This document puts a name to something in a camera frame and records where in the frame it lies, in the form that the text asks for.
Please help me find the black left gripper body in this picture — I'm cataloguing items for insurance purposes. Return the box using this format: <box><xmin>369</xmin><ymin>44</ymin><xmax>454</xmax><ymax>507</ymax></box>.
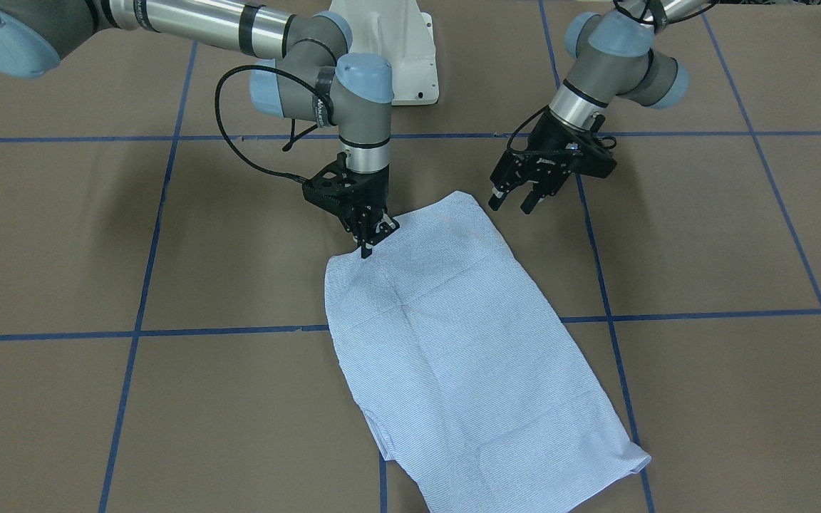
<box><xmin>490</xmin><ymin>107</ymin><xmax>618</xmax><ymax>194</ymax></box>

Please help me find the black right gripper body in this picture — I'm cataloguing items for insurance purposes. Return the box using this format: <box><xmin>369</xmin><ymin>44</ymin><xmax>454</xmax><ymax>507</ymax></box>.
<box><xmin>302</xmin><ymin>160</ymin><xmax>390</xmax><ymax>232</ymax></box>

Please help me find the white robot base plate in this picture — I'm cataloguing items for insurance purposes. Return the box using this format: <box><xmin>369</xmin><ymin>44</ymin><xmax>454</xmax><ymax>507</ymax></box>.
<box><xmin>320</xmin><ymin>1</ymin><xmax>440</xmax><ymax>106</ymax></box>

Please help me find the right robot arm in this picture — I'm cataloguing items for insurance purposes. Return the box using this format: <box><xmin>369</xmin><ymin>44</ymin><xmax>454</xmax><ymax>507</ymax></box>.
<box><xmin>0</xmin><ymin>1</ymin><xmax>400</xmax><ymax>259</ymax></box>

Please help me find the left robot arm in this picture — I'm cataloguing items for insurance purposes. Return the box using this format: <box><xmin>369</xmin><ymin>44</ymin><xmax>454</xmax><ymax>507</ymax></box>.
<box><xmin>488</xmin><ymin>1</ymin><xmax>714</xmax><ymax>214</ymax></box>

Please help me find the light blue striped shirt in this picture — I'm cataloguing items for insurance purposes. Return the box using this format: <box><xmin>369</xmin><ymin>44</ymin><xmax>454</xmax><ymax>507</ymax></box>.
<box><xmin>324</xmin><ymin>192</ymin><xmax>651</xmax><ymax>512</ymax></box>

